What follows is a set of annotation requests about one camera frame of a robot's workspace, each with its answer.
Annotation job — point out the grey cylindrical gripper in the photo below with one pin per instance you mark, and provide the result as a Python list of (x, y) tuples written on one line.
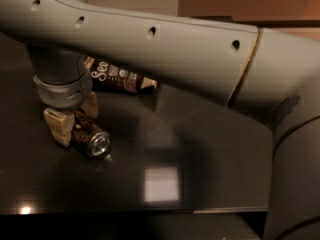
[(61, 93)]

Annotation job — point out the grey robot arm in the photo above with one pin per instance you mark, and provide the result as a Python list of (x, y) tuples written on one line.
[(271, 76)]

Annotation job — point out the orange soda can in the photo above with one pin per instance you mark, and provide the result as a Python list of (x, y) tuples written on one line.
[(88, 136)]

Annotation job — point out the brown snack chip bag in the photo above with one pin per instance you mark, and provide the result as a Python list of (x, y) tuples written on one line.
[(108, 77)]

